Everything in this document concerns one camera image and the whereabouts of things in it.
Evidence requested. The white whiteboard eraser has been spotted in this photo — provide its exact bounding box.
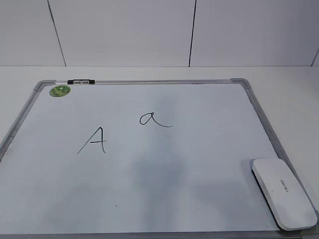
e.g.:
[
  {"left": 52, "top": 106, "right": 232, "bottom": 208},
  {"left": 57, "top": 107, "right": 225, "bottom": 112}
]
[{"left": 252, "top": 158, "right": 318, "bottom": 231}]

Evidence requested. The black board hanger clip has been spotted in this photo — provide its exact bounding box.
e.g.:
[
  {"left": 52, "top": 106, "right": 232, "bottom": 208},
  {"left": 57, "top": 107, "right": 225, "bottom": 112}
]
[{"left": 67, "top": 79, "right": 95, "bottom": 85}]

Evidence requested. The round green magnet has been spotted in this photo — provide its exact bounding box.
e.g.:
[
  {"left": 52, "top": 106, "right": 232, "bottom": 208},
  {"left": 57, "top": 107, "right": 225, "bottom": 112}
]
[{"left": 49, "top": 85, "right": 71, "bottom": 98}]

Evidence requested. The white board with aluminium frame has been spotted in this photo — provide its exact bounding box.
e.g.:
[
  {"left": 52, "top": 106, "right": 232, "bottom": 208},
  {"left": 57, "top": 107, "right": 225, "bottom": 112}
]
[{"left": 0, "top": 78, "right": 319, "bottom": 239}]

